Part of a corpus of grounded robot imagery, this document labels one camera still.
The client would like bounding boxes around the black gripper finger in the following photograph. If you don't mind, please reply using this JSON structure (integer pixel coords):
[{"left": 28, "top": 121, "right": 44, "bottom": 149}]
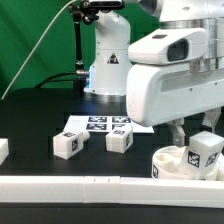
[
  {"left": 167, "top": 118, "right": 185, "bottom": 147},
  {"left": 202, "top": 107, "right": 221, "bottom": 133}
]

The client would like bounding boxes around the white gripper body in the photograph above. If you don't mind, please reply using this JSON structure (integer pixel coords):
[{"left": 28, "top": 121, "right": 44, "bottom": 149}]
[{"left": 126, "top": 63, "right": 224, "bottom": 127}]

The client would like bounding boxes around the white round stool seat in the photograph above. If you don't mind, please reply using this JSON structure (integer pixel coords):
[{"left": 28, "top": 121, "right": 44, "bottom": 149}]
[{"left": 151, "top": 146, "right": 224, "bottom": 181}]

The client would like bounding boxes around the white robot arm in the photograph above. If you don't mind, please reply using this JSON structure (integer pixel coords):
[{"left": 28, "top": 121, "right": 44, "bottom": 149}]
[{"left": 86, "top": 0, "right": 224, "bottom": 146}]

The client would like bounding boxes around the white paper tag sheet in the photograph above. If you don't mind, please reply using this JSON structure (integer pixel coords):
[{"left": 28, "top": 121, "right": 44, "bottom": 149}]
[{"left": 63, "top": 115, "right": 155, "bottom": 134}]

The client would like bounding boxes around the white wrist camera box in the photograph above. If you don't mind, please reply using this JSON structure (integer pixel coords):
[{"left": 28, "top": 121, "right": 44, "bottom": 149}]
[{"left": 128, "top": 28, "right": 207, "bottom": 65}]

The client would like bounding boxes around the white front fence rail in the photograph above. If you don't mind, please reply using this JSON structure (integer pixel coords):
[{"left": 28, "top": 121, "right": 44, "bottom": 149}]
[{"left": 0, "top": 176, "right": 224, "bottom": 208}]

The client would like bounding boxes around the white fence rail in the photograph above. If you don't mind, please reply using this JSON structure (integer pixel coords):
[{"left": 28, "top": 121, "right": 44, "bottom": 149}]
[
  {"left": 0, "top": 176, "right": 224, "bottom": 208},
  {"left": 0, "top": 138, "right": 9, "bottom": 165}
]

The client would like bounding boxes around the black cable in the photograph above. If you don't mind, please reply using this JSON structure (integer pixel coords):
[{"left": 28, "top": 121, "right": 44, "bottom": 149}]
[{"left": 34, "top": 71, "right": 81, "bottom": 89}]

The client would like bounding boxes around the black overhead camera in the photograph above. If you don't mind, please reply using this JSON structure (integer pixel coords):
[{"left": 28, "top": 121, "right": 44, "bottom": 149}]
[{"left": 81, "top": 0, "right": 125, "bottom": 10}]

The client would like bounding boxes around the white cable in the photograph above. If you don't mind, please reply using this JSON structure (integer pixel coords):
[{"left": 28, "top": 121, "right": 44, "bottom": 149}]
[{"left": 1, "top": 0, "right": 78, "bottom": 101}]

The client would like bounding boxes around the white left fence rail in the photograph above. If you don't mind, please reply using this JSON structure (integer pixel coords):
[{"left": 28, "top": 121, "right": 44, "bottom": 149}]
[{"left": 0, "top": 138, "right": 9, "bottom": 165}]

